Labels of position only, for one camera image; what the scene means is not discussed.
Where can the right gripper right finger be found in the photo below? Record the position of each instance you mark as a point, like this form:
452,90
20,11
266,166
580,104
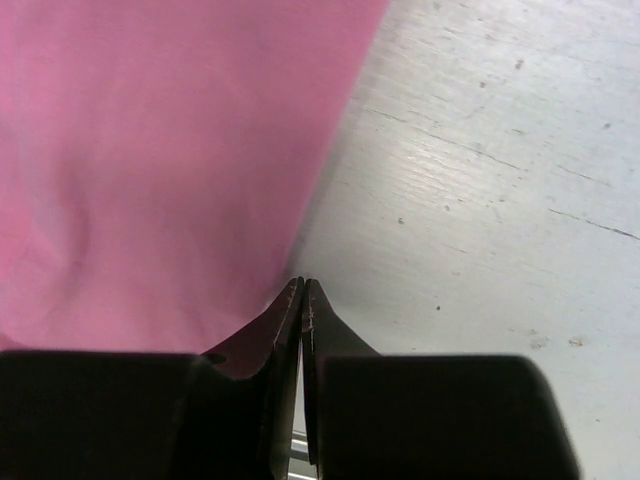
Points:
375,416

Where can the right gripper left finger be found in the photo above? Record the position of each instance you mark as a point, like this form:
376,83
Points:
226,413

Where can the pink t shirt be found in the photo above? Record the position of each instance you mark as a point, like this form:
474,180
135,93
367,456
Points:
157,158

